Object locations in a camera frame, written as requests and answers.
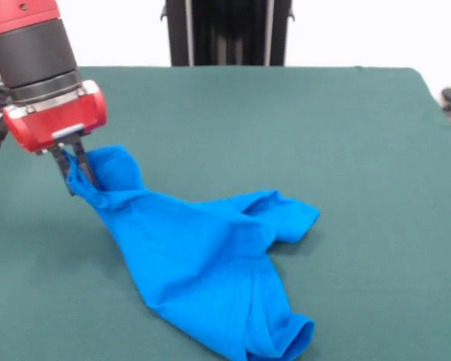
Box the dark green table cloth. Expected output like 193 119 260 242
0 65 451 361

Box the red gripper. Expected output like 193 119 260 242
2 79 108 197

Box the blue laundry item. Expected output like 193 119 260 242
65 144 321 361

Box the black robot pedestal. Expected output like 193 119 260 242
159 0 300 67

